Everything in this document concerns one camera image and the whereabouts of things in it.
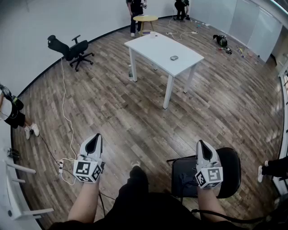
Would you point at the person's shoe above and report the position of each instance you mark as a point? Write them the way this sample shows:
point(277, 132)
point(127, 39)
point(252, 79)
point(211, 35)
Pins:
point(136, 163)

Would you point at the black metal railing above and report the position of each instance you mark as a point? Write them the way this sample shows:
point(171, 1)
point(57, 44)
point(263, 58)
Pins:
point(286, 80)

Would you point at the person's left forearm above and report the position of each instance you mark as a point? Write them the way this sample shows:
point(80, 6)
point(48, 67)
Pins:
point(83, 202)

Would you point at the round yellow table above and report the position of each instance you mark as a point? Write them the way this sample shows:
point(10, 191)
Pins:
point(146, 18)

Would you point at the grey mouse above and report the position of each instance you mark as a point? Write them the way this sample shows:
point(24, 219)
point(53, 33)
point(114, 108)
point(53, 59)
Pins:
point(174, 58)

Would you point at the white side table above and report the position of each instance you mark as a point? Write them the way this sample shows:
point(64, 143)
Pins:
point(13, 197)

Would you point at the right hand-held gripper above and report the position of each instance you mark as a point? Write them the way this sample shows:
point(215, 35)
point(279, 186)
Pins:
point(211, 176)

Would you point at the frosted glass partition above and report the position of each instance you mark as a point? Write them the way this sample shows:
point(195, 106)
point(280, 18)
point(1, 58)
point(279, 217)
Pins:
point(247, 22)

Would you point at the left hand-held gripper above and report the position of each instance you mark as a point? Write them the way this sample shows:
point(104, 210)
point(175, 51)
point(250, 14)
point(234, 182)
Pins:
point(84, 168)

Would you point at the yellow stool blue cushion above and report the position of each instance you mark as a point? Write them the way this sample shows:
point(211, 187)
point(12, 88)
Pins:
point(146, 33)

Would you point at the cluttered white rack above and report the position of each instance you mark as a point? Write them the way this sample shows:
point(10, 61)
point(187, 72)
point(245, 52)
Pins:
point(280, 186)

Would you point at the clear water bottle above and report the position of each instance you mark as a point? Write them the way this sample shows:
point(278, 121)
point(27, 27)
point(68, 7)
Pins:
point(130, 74)

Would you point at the black folding chair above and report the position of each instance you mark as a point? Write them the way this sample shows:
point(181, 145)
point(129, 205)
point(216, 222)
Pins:
point(227, 161)

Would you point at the scattered colourful small items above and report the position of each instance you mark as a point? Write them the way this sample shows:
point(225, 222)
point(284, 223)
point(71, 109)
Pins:
point(241, 50)

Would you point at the person's black clothing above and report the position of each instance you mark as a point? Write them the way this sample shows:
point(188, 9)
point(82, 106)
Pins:
point(146, 209)

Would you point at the black bag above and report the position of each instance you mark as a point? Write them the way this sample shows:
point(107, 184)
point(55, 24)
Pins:
point(221, 41)

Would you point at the white power strip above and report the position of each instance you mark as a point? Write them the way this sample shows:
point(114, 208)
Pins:
point(61, 167)

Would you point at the black office chair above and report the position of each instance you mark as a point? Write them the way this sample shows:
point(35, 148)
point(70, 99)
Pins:
point(76, 48)

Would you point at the person's right forearm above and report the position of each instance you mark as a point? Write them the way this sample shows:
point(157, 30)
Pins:
point(209, 204)

